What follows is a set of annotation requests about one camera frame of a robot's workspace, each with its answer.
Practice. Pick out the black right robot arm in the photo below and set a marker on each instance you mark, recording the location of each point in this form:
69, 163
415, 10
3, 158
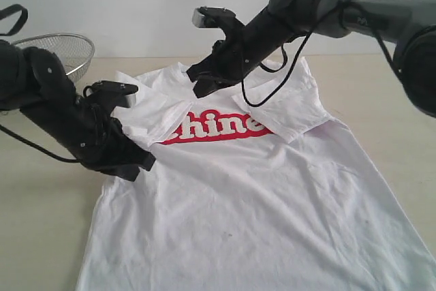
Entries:
408, 24

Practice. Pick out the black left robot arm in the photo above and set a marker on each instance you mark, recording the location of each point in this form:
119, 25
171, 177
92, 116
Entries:
34, 82

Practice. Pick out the metal mesh basket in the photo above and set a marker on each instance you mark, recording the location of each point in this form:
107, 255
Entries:
74, 51

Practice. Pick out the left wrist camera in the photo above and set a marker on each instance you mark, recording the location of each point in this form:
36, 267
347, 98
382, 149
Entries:
109, 95

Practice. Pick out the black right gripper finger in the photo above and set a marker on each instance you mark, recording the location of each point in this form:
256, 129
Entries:
204, 70
205, 85

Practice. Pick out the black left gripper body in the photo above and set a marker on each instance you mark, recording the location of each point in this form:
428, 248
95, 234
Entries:
92, 136

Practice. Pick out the white cotton t-shirt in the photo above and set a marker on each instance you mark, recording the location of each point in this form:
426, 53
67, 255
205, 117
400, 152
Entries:
277, 197

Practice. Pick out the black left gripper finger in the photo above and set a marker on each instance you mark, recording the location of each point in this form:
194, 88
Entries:
128, 172
143, 159

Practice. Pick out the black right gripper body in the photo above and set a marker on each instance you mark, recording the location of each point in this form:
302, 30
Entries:
232, 62

